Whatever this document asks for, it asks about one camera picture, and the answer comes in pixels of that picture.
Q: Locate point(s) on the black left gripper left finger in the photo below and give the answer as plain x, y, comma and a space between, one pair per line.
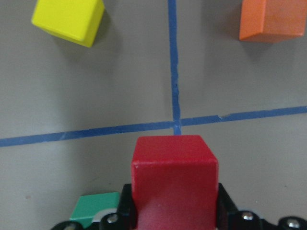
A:
122, 219

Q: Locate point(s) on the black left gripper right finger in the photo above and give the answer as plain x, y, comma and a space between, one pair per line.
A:
229, 217

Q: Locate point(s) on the red wooden block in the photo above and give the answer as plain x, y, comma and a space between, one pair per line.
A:
174, 183

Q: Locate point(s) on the green wooden block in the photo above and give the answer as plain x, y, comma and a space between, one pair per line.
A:
91, 208

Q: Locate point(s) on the orange wooden block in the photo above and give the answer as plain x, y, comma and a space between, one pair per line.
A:
272, 21

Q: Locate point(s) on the yellow wooden block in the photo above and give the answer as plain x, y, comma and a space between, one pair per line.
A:
74, 20

